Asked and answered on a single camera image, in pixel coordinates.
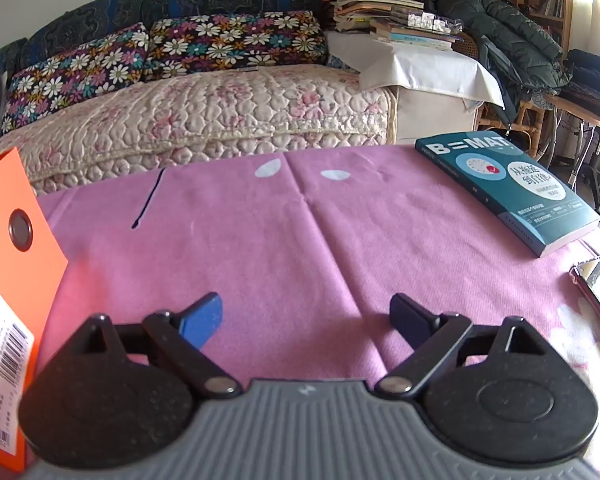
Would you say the dark green puffer jacket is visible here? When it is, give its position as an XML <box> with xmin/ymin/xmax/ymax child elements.
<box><xmin>425</xmin><ymin>0</ymin><xmax>572</xmax><ymax>125</ymax></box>

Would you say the left floral pillow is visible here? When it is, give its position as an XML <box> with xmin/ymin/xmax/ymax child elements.
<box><xmin>1</xmin><ymin>23</ymin><xmax>149</xmax><ymax>134</ymax></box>

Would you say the orange cardboard box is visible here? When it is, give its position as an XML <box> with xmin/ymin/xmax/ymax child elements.
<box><xmin>0</xmin><ymin>148</ymin><xmax>68</xmax><ymax>472</ymax></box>

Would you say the right floral pillow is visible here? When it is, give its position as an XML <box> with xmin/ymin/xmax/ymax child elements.
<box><xmin>144</xmin><ymin>10</ymin><xmax>327</xmax><ymax>80</ymax></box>

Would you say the white cloth covered nightstand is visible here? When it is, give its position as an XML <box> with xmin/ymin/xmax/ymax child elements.
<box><xmin>326</xmin><ymin>32</ymin><xmax>504</xmax><ymax>144</ymax></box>

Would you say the wooden chair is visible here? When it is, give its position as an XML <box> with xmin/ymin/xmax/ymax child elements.
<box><xmin>452</xmin><ymin>31</ymin><xmax>600</xmax><ymax>162</ymax></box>

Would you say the silver framed object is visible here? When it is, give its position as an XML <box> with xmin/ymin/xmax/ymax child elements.
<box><xmin>567</xmin><ymin>253</ymin><xmax>600</xmax><ymax>354</ymax></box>

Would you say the dark blue patterned cushion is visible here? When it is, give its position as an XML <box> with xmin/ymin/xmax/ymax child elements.
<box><xmin>0</xmin><ymin>0</ymin><xmax>145</xmax><ymax>77</ymax></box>

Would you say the stack of books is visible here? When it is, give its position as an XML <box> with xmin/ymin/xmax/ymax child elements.
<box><xmin>330</xmin><ymin>0</ymin><xmax>464</xmax><ymax>51</ymax></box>

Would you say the pink floral tablecloth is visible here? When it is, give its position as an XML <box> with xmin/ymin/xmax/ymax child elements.
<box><xmin>38</xmin><ymin>146</ymin><xmax>600</xmax><ymax>471</ymax></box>

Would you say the floral pillow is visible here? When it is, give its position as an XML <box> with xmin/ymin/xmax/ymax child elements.
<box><xmin>144</xmin><ymin>10</ymin><xmax>327</xmax><ymax>80</ymax></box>
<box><xmin>1</xmin><ymin>23</ymin><xmax>149</xmax><ymax>134</ymax></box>

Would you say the teal paperback book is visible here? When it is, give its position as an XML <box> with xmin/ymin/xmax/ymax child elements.
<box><xmin>415</xmin><ymin>131</ymin><xmax>600</xmax><ymax>257</ymax></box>

